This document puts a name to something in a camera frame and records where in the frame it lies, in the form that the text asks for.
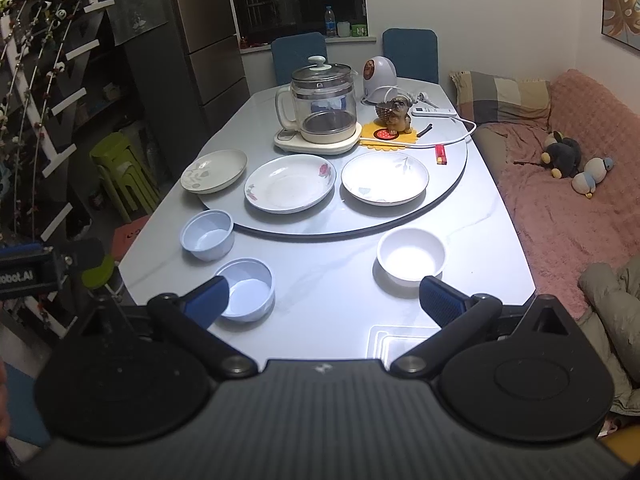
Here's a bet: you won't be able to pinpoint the pale blue bowl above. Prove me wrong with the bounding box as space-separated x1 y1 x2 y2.
180 209 234 262
217 258 276 323

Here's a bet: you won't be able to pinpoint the white bowl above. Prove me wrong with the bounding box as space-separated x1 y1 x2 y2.
376 228 446 287

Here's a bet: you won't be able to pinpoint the green leaf pattern plate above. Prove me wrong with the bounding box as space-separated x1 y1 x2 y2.
180 150 247 195

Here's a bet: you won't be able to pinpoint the white plate brown rim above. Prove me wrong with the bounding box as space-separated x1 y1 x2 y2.
341 152 430 207

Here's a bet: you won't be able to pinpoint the person left hand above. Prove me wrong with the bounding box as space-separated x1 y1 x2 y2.
0 360 11 441

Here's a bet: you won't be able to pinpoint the orange box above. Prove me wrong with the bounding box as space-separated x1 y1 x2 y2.
111 216 150 261

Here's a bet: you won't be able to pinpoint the green stacked stools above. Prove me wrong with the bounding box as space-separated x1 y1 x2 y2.
89 132 160 223

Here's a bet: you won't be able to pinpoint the pink sofa cover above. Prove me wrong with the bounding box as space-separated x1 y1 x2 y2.
474 70 639 318

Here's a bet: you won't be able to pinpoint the olive green jacket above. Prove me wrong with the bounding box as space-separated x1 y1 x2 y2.
578 257 639 417

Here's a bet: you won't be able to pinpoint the red lighter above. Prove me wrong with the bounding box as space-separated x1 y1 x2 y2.
435 144 447 165

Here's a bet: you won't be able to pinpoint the red flower pattern plate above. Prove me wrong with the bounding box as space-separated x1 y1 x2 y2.
244 154 336 214

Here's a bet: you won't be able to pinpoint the black plush toy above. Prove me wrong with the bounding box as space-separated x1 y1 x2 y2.
540 131 582 179

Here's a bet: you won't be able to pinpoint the round lazy susan turntable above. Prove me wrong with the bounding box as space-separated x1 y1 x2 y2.
201 88 469 240

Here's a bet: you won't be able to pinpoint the brown hair clip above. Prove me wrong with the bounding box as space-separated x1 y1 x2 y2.
416 124 434 138

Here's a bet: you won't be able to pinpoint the blue white plush toy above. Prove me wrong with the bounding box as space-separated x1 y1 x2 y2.
572 157 614 198

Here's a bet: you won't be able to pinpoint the cream kettle base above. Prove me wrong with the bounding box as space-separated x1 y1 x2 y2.
273 122 362 156

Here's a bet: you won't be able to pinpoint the yellow sunflower coaster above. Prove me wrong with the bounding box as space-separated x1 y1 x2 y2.
359 120 418 151

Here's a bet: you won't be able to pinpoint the white remote control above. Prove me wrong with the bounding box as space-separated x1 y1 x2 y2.
411 106 458 118

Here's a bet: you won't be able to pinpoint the brown dog figurine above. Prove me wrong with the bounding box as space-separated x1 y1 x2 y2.
375 96 412 133

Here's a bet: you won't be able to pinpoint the plaid pillow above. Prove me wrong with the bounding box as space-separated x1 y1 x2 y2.
449 70 551 127

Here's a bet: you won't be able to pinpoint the dark refrigerator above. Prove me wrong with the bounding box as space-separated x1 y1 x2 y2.
107 0 250 177

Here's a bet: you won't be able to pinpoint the glass electric kettle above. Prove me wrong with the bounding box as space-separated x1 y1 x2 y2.
274 55 357 144

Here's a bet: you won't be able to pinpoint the white round appliance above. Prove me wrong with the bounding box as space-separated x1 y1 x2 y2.
362 56 398 105

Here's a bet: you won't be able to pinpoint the white lattice shelf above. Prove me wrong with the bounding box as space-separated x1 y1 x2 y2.
0 0 116 340

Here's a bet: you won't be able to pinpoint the blue chair right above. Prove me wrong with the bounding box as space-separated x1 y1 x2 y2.
382 28 439 84

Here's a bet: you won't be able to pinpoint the blue chair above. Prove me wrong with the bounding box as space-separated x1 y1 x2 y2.
270 32 328 86
382 28 439 84

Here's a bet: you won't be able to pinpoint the blue chair left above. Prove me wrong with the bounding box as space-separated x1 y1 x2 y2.
270 32 328 86

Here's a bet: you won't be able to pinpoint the green box on sill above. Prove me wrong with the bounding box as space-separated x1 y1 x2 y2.
350 24 368 38

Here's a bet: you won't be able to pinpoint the white cup on sill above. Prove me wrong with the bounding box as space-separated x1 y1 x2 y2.
336 22 352 38

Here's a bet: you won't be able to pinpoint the plastic water bottle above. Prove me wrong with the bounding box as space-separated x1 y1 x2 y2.
324 6 337 38

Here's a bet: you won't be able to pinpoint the white power cable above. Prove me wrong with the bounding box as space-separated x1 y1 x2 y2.
360 84 478 150

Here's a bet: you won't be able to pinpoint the wall painting gold leaf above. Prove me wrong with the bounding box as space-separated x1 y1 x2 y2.
602 0 640 50

